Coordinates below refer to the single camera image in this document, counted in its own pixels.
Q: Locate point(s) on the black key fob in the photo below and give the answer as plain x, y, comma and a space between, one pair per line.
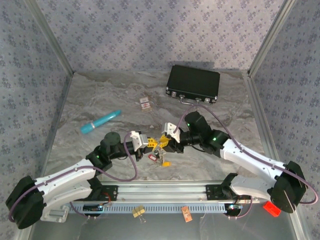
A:
156, 151

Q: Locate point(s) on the red key tag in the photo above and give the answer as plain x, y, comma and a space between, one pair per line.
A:
152, 157

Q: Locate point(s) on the silver keyring with keys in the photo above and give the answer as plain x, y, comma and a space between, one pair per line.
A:
161, 157

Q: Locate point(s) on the yellow key tag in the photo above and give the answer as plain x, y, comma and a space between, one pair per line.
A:
167, 164

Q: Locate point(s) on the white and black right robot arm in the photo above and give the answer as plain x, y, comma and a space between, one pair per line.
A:
250, 156

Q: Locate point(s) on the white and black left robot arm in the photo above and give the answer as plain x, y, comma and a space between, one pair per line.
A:
62, 175

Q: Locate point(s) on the teal plastic tube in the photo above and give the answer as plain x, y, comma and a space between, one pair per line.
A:
100, 122

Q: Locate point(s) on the small red white card packet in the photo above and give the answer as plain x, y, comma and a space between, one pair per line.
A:
145, 103

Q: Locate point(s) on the left small circuit board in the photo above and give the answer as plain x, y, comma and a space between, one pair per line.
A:
93, 207

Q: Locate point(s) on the small circuit board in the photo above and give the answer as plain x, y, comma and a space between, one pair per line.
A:
93, 207
233, 207

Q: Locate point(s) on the tan binder clip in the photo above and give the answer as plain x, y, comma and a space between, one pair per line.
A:
138, 212

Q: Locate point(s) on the orange paper tag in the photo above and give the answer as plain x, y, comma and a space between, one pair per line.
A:
187, 213

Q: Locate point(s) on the right small circuit board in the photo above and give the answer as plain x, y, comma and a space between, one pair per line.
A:
233, 207

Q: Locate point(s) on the red plastic block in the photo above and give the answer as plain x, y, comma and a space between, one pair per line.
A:
270, 209

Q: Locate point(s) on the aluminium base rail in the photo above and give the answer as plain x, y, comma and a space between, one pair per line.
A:
160, 191

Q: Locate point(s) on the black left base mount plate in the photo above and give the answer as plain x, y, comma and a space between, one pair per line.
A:
110, 192

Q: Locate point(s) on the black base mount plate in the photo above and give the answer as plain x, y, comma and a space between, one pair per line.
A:
110, 192
212, 192

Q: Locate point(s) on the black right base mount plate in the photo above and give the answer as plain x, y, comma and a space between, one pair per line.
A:
212, 192

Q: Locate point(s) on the grey metal bracket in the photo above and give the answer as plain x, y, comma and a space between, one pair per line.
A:
56, 214

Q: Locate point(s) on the aluminium frame post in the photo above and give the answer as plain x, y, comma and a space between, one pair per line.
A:
271, 37
50, 37

